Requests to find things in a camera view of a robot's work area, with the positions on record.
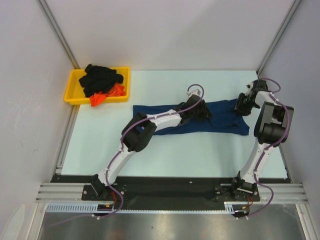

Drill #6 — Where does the blue t shirt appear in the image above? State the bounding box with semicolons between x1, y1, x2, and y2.
132;98;251;137

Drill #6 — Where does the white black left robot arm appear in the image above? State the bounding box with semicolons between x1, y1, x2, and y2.
90;99;212;200

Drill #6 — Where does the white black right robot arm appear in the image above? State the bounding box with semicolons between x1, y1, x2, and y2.
230;90;294;201

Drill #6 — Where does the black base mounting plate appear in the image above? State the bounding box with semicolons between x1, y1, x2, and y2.
50;174;261;211

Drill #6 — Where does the orange t shirt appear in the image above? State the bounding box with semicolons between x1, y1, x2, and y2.
89;83;126;107

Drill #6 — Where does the black t shirt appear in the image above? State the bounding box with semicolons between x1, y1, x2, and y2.
79;64;124;98

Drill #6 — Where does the yellow plastic bin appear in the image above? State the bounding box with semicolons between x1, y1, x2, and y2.
64;66;131;105

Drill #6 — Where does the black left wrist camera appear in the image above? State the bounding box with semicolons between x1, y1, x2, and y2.
183;94;202;109

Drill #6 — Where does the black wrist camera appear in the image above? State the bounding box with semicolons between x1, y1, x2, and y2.
183;94;202;109
250;79;269;92

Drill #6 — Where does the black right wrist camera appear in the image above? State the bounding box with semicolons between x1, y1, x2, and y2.
250;79;269;92

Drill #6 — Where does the light blue cable duct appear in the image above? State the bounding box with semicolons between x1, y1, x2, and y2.
46;203;235;214

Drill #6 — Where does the aluminium frame rail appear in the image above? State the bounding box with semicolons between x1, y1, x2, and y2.
36;183;85;203

